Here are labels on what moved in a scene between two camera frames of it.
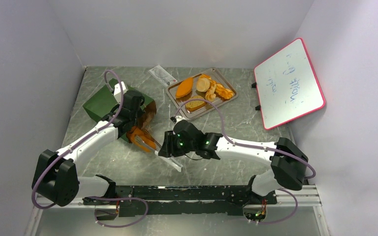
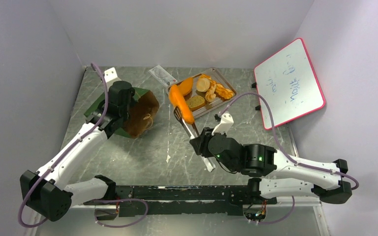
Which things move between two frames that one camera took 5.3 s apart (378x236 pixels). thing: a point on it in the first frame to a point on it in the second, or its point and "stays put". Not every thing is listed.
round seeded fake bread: x=195 y=105 stays put
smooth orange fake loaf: x=184 y=88 stays put
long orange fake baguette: x=131 y=135 to x=177 y=99
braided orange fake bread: x=221 y=90 stays put
